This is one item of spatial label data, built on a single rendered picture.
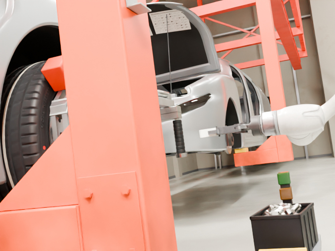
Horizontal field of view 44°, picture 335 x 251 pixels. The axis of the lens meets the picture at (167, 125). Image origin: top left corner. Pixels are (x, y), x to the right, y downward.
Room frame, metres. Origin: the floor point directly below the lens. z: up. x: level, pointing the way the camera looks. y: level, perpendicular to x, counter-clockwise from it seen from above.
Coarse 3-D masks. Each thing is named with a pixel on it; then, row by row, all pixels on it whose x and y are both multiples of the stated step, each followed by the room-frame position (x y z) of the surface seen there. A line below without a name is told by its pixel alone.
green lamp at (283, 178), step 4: (280, 172) 1.38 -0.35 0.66; (284, 172) 1.36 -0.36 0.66; (288, 172) 1.36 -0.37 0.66; (280, 176) 1.36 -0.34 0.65; (284, 176) 1.36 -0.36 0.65; (288, 176) 1.35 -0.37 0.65; (280, 180) 1.36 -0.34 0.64; (284, 180) 1.36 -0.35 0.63; (288, 180) 1.35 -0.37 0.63; (280, 184) 1.36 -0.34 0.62; (284, 184) 1.36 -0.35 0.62
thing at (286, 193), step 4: (280, 188) 1.37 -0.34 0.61; (284, 188) 1.36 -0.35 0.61; (288, 188) 1.36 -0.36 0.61; (292, 188) 1.38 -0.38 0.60; (280, 192) 1.37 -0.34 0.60; (284, 192) 1.36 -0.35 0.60; (288, 192) 1.36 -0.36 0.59; (292, 192) 1.36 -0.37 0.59; (280, 196) 1.37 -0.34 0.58; (284, 196) 1.36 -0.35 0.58; (288, 196) 1.36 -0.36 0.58; (292, 196) 1.35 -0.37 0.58
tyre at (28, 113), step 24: (24, 72) 1.40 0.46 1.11; (24, 96) 1.31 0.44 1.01; (48, 96) 1.33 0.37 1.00; (0, 120) 1.30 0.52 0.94; (24, 120) 1.27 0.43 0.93; (48, 120) 1.32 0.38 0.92; (24, 144) 1.26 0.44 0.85; (48, 144) 1.31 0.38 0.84; (24, 168) 1.28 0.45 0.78; (0, 192) 1.34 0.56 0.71
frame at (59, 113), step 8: (56, 96) 1.33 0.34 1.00; (64, 96) 1.35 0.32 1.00; (56, 104) 1.29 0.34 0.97; (64, 104) 1.27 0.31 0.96; (56, 112) 1.28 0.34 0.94; (64, 112) 1.27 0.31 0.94; (56, 120) 1.29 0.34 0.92; (64, 120) 1.28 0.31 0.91; (56, 128) 1.29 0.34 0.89; (64, 128) 1.28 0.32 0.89; (56, 136) 1.29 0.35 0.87
